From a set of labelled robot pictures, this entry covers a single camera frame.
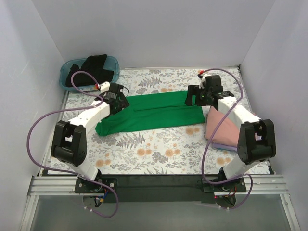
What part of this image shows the green t shirt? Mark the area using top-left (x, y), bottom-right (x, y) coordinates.
top-left (95, 91), bottom-right (205, 136)

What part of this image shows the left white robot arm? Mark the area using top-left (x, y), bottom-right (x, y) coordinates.
top-left (51, 82), bottom-right (129, 180)

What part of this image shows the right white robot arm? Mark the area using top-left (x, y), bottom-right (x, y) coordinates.
top-left (185, 75), bottom-right (276, 185)

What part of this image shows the floral table mat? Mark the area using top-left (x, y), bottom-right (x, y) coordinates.
top-left (47, 68), bottom-right (270, 175)

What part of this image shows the teal plastic bin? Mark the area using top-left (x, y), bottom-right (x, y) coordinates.
top-left (59, 56), bottom-right (120, 92)

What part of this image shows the black t shirt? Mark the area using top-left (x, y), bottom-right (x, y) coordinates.
top-left (65, 54), bottom-right (114, 87)

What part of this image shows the folded pink t shirt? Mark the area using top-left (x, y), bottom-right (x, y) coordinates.
top-left (205, 105), bottom-right (262, 147)

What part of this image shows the folded lilac t shirt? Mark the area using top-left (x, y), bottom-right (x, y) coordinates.
top-left (212, 143), bottom-right (237, 152)

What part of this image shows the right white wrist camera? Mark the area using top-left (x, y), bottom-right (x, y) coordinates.
top-left (197, 70), bottom-right (208, 89)

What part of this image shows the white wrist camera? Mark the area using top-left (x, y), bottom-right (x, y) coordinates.
top-left (197, 70), bottom-right (208, 89)
top-left (95, 81), bottom-right (110, 93)

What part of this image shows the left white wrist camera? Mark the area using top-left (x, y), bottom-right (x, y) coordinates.
top-left (95, 81), bottom-right (110, 93)

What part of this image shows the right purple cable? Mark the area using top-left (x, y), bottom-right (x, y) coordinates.
top-left (198, 68), bottom-right (253, 210)

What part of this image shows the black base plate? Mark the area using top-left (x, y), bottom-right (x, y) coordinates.
top-left (74, 174), bottom-right (247, 210)

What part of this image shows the aluminium frame rail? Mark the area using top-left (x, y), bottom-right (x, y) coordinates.
top-left (20, 174), bottom-right (300, 231)

